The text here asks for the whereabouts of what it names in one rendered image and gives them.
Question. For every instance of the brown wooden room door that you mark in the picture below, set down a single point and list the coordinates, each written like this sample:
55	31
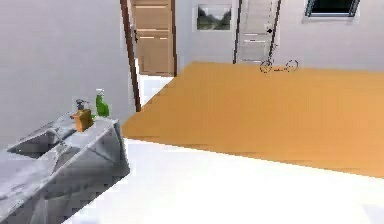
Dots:
155	36

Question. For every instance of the green spray bottle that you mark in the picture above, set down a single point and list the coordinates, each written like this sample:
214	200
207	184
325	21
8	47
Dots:
101	106

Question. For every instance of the framed landscape picture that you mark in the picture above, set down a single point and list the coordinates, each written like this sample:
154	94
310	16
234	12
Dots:
213	17

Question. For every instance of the white panelled room door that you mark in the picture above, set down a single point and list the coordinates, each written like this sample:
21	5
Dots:
255	31

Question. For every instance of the orange soap dispenser bottle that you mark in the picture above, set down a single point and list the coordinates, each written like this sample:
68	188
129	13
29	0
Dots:
83	119

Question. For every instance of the grey sink counter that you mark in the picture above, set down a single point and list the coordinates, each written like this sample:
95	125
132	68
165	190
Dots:
83	160

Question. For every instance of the grey sink faucet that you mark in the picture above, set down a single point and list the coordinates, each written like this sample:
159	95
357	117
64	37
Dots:
56	135

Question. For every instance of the dark window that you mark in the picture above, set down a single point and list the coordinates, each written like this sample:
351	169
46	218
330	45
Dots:
332	7

